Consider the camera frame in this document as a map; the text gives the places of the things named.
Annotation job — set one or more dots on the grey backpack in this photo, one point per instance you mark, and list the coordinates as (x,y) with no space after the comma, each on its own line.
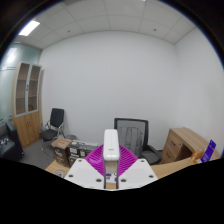
(131,138)

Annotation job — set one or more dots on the orange box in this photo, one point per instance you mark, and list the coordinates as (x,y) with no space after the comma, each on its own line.
(197,155)

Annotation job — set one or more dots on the black sofa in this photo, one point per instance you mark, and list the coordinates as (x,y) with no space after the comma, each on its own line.
(10,145)

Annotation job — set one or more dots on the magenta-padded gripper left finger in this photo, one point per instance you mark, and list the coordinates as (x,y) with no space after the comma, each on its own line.
(83,171)

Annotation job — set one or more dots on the small dark printed box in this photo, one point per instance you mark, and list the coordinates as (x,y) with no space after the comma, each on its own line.
(85,148)

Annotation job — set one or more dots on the purple upright box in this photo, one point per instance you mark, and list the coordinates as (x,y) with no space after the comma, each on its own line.
(209,150)

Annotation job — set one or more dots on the black mesh office chair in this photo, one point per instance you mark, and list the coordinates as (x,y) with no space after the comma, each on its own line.
(144,126)

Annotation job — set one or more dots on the wooden side desk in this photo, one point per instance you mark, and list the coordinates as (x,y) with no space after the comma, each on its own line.
(176,144)

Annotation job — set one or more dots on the white charger block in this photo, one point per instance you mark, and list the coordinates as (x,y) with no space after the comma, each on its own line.
(111,145)

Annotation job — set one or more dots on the black visitor chair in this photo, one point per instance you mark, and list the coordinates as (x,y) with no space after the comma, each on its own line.
(56,117)

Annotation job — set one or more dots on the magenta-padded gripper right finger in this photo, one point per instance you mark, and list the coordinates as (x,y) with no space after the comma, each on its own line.
(138,171)

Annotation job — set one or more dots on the ceiling light panel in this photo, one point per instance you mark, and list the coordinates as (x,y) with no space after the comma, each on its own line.
(29,28)

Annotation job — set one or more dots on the brown cardboard box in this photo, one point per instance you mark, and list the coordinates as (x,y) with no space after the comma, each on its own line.
(61,150)

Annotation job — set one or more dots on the wooden cabinet with glass doors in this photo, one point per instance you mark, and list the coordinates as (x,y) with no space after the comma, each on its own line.
(28,125)

